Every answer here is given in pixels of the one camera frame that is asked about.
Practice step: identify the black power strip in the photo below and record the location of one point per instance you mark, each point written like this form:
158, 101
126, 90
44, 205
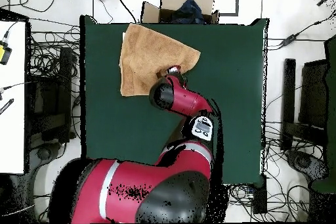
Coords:
260, 200

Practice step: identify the black floor stand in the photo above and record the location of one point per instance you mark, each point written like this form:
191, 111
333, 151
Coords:
50, 103
288, 90

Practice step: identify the white desk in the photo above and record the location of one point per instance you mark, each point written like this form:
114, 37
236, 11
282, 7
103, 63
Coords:
11, 129

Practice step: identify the black slotted bar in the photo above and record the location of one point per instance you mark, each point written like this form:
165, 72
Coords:
6, 106

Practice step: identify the blue jeans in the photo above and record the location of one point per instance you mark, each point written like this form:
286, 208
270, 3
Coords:
190, 11

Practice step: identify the dark green cloth cover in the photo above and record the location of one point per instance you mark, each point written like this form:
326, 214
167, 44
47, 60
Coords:
331, 103

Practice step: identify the tan terry towel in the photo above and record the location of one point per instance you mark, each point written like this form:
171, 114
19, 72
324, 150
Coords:
147, 55

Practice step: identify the yellow and black device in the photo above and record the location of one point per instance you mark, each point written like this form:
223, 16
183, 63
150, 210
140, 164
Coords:
4, 53

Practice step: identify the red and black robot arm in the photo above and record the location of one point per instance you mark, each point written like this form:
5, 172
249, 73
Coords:
147, 189

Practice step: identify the dark green table cloth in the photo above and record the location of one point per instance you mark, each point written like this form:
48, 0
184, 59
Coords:
231, 103

